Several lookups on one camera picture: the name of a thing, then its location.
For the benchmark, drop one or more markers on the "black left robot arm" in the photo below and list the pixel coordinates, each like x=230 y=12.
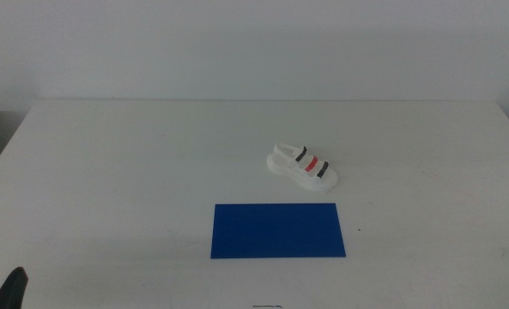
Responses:
x=9 y=292

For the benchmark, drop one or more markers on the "blue rectangular mat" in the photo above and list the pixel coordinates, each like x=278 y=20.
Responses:
x=275 y=232

